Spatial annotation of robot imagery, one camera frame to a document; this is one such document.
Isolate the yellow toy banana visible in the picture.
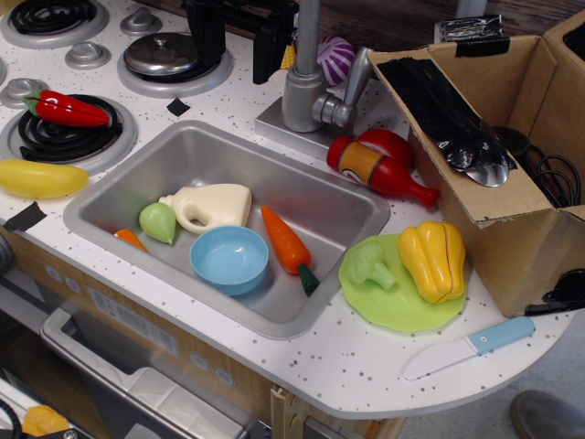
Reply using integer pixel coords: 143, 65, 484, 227
1, 159, 90, 199

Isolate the red toy chili pepper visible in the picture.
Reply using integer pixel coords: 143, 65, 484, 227
22, 89, 111, 128

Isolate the grey stove knob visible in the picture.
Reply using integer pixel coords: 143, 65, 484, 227
65, 41, 111, 70
1, 78, 48, 110
120, 7, 163, 37

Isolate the toy knife blue handle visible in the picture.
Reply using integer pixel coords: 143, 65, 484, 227
402, 316, 536, 380

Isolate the stove burner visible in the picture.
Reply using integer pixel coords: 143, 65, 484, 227
1, 95, 138, 175
1, 0, 109, 49
117, 51, 233, 99

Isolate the back right stove burner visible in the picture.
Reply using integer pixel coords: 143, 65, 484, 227
117, 51, 233, 99

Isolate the silver toy sink basin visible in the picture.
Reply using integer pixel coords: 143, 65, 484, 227
63, 121, 390, 338

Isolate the blue plastic bowl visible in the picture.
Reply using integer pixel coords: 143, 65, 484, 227
189, 226, 269, 296

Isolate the cardboard box with black tape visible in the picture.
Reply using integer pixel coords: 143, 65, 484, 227
370, 36, 584, 316

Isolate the orange toy carrot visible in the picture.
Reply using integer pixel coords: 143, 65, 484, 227
261, 205, 320, 296

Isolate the silver pot lid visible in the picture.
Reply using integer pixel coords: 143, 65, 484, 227
123, 32, 199, 77

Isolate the silver toy faucet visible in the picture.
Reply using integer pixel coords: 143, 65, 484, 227
255, 1, 373, 159

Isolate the grey stove knob left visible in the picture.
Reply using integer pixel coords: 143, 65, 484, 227
1, 78, 48, 110

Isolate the toy oven door handle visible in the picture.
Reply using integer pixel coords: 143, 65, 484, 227
40, 308, 271, 438

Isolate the yellow toy bell pepper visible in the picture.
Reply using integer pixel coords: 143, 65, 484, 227
397, 221, 466, 305

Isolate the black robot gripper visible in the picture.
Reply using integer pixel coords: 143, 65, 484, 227
182, 1, 300, 85

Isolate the grey shoe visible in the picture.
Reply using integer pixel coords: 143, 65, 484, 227
510, 391, 584, 438

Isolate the purple white striped ball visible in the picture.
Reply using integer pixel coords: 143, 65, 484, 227
317, 36, 355, 88

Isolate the cream toy milk jug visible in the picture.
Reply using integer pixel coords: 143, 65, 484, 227
158, 183, 252, 235

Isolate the front left stove burner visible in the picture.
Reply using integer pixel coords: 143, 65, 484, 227
1, 95, 138, 175

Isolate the grey stove knob upper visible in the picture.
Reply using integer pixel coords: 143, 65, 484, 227
120, 7, 163, 37

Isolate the black tape strip edge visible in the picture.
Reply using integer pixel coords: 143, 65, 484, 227
4, 201, 47, 231

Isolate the back left stove burner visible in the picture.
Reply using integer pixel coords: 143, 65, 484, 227
1, 0, 109, 49

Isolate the grey stove knob middle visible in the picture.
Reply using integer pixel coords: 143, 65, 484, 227
65, 41, 111, 70

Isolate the red toy ketchup bottle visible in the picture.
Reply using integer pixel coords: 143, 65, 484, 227
326, 136, 440, 208

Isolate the green plastic plate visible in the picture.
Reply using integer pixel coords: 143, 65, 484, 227
338, 234, 465, 333

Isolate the metal spoon in box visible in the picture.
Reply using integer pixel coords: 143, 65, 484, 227
464, 164, 509, 187

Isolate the green toy pear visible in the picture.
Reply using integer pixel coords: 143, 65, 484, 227
139, 202, 176, 245

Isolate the green toy broccoli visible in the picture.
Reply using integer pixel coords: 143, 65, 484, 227
346, 241, 396, 291

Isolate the black cable coil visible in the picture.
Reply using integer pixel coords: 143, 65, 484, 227
529, 154, 582, 208

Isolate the black tape square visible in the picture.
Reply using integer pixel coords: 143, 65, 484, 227
166, 98, 190, 117

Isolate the small orange carrot piece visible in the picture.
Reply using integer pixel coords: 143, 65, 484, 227
113, 229, 148, 252

